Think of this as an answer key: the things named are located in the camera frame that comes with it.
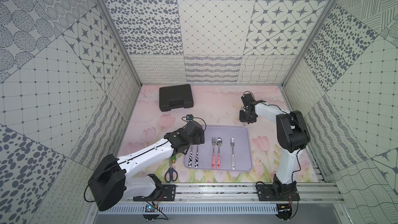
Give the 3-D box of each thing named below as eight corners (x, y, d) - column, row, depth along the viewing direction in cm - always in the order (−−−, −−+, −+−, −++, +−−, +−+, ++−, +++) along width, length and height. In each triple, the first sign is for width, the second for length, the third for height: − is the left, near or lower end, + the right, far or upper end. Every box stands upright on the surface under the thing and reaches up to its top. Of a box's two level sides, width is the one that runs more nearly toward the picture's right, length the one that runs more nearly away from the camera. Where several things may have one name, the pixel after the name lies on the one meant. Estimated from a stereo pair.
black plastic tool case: (160, 111, 105) (158, 107, 102) (161, 90, 118) (159, 86, 115) (194, 107, 108) (193, 103, 104) (191, 87, 121) (190, 82, 117)
